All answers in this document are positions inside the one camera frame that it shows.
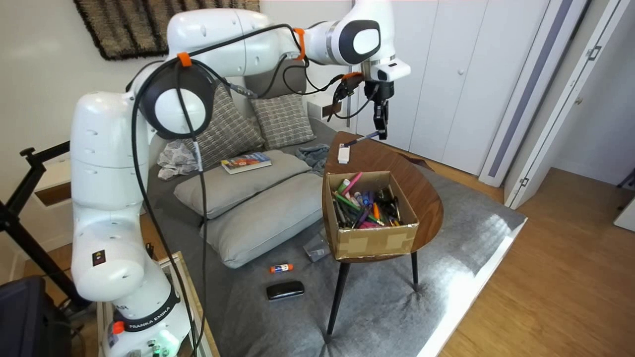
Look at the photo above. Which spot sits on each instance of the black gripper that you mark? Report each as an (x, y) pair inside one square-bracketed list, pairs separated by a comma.
[(380, 93)]

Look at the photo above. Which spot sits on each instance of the black pen with clear barrel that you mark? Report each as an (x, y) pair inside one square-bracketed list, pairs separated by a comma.
[(360, 140)]

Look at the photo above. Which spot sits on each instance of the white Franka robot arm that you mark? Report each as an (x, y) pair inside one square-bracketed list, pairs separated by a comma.
[(106, 166)]

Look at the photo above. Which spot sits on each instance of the round dark wooden table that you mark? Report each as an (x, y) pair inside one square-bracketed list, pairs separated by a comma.
[(398, 162)]

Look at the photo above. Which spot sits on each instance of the pink marker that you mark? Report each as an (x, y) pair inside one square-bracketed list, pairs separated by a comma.
[(354, 182)]

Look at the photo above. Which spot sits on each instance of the blue grey folded cloth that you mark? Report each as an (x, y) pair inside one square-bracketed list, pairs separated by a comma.
[(314, 156)]

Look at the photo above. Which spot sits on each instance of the white closet doors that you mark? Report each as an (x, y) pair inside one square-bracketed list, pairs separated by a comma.
[(449, 87)]

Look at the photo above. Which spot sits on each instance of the green pencil with eraser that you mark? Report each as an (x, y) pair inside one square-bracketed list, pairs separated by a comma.
[(346, 202)]

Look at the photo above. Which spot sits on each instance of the small grey checkered cushion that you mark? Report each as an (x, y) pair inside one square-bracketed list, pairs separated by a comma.
[(285, 122)]

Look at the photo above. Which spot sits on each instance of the book with orange cover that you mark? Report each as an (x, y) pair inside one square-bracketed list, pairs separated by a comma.
[(247, 164)]

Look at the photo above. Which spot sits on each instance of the grey patterned pouch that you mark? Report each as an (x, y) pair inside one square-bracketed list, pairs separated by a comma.
[(316, 251)]

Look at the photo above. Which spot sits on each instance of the large grey checkered cushion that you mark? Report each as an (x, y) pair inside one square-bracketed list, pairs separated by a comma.
[(231, 132)]

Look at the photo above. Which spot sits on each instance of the white door with grey stripe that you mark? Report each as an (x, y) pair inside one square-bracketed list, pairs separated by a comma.
[(529, 93)]

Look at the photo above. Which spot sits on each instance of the thick grey pillow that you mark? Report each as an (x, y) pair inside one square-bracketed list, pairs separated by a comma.
[(265, 225)]

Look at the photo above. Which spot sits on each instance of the flat grey pillow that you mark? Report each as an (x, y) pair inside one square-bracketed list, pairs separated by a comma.
[(231, 186)]

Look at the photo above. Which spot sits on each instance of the orange and white marker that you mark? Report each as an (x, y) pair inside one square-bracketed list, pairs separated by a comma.
[(281, 269)]

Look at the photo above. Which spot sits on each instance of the grey bed cover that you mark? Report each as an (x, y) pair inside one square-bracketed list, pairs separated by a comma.
[(398, 305)]

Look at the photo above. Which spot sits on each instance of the black oblong case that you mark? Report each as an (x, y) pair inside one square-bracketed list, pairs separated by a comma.
[(285, 291)]

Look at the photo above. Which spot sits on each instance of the white patterned cloth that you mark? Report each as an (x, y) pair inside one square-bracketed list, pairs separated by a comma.
[(175, 160)]

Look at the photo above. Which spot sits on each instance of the light framed panel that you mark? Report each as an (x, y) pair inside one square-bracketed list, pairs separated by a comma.
[(187, 285)]

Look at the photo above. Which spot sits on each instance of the white panel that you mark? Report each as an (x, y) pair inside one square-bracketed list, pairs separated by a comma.
[(626, 216)]

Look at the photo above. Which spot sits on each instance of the black tripod stand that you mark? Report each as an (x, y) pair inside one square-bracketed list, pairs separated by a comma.
[(31, 176)]

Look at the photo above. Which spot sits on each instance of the black bag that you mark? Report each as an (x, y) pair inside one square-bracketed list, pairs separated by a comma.
[(27, 325)]

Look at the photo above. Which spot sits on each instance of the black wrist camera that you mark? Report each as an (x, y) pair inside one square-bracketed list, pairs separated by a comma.
[(348, 87)]

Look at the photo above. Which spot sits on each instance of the brown woven wall hanging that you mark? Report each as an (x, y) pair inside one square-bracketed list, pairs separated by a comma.
[(120, 27)]

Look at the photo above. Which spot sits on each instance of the light wooden wall box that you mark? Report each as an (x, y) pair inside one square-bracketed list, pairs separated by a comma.
[(52, 192)]

